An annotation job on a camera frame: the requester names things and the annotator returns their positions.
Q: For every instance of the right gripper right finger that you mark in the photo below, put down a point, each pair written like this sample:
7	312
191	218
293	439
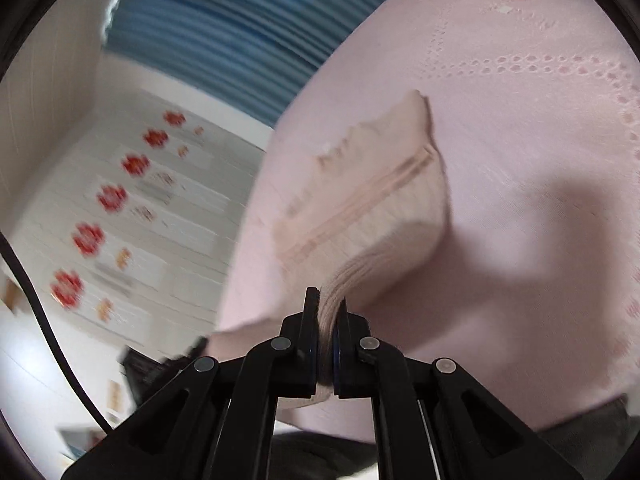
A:
414	403

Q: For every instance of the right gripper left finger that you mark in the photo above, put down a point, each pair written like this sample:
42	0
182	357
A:
214	420

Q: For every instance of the pink knit sweater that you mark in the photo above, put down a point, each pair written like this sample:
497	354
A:
374	208

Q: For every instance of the pink patterned bed sheet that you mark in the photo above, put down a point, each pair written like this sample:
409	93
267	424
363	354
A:
535	111

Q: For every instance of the white wardrobe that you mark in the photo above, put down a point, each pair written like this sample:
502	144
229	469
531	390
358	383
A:
125	189

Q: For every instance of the blue curtain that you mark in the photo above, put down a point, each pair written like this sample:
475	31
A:
254	55

